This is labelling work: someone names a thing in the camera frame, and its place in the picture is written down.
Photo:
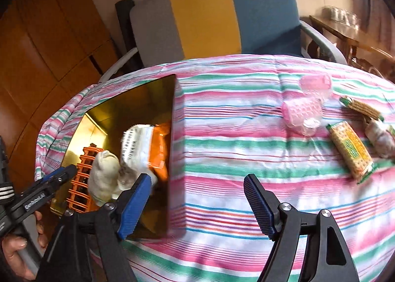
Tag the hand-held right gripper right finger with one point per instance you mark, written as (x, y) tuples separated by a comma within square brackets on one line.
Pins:
[(257, 206)]

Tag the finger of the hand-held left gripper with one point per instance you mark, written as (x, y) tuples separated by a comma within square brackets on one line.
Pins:
[(46, 186)]

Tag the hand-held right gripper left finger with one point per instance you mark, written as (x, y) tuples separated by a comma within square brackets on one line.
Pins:
[(135, 208)]

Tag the gold cardboard box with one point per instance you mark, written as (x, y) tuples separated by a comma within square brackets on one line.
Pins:
[(123, 103)]

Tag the person's left hand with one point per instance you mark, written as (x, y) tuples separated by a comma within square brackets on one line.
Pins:
[(12, 254)]

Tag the greyish garlic bulb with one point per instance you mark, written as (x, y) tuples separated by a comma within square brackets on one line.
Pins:
[(127, 178)]

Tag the orange plastic basket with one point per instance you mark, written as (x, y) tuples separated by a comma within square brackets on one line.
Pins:
[(78, 177)]

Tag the orange white snack packet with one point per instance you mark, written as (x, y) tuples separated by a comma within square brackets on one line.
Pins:
[(139, 146)]

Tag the green yellow cracker packet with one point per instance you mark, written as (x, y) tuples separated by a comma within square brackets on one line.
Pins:
[(350, 148)]

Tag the pink plastic cup upper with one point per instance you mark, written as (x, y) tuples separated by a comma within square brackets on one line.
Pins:
[(316, 84)]

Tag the wooden cabinet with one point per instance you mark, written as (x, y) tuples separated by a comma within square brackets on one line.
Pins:
[(46, 47)]

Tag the open green cracker packet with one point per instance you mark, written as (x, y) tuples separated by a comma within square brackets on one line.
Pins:
[(364, 107)]

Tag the wooden side table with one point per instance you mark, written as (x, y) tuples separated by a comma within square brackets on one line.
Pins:
[(345, 35)]

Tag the grey yellow blue armchair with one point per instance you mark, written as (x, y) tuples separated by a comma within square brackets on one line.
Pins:
[(200, 13)]

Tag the glass jars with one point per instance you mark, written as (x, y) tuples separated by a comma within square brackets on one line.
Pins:
[(341, 16)]

